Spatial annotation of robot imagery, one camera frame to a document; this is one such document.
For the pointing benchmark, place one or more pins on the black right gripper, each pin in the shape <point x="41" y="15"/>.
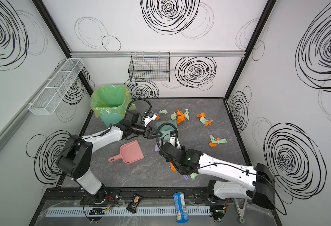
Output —
<point x="168" y="147"/>

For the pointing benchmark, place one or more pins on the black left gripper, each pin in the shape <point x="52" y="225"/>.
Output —
<point x="145" y="131"/>

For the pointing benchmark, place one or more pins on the pink plastic dustpan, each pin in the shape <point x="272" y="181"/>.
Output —
<point x="129" y="153"/>

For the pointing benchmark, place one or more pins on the green hand brush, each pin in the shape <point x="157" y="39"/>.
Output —
<point x="167" y="131"/>

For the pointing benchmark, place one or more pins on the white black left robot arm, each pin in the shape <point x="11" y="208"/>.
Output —
<point x="76" y="155"/>

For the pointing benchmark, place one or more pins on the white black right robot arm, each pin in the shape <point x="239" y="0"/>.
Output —
<point x="255" y="183"/>

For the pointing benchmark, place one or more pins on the orange scrap front centre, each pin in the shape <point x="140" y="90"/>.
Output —
<point x="172" y="167"/>

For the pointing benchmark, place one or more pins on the green bin with bag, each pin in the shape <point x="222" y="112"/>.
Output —
<point x="109" y="103"/>

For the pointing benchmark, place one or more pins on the small green scrap front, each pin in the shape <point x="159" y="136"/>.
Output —
<point x="193" y="176"/>

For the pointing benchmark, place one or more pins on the light green crumpled scrap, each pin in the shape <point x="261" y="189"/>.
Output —
<point x="174" y="116"/>

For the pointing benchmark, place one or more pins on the far left green scrap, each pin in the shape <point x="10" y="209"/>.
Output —
<point x="163" y="111"/>

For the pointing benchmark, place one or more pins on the large orange crumpled scrap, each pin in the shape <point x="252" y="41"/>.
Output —
<point x="180" y="117"/>

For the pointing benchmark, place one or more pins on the tall green paper scrap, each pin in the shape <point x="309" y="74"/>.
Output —
<point x="187" y="114"/>

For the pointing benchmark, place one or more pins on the green scrap right cluster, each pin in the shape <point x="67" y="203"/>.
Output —
<point x="204" y="120"/>

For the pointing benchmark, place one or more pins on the orange scrap right cluster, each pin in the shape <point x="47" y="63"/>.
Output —
<point x="208" y="123"/>

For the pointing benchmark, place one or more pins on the blue snack packet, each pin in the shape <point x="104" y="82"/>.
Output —
<point x="180" y="208"/>

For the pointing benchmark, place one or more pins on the black snack packet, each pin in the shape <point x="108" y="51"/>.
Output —
<point x="132" y="206"/>

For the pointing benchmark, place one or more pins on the green kitchen tongs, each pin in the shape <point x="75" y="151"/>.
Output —
<point x="240" y="210"/>

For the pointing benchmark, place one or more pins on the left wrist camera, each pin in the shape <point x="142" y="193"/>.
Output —
<point x="149" y="117"/>

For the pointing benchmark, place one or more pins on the orange scrap near right wall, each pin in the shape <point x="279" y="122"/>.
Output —
<point x="213" y="144"/>

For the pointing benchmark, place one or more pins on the green scrap near right wall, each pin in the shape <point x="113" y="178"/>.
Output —
<point x="222" y="141"/>

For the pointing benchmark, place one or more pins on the white slotted cable duct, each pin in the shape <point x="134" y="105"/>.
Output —
<point x="115" y="212"/>

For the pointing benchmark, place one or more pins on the black wire wall basket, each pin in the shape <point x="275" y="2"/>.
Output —
<point x="150" y="66"/>

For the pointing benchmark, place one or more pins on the clear acrylic wall shelf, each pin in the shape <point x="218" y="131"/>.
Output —
<point x="63" y="86"/>

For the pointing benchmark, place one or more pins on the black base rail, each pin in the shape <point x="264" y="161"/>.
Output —
<point x="116" y="195"/>

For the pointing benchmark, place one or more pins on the black corner frame post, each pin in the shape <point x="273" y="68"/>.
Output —
<point x="251" y="44"/>

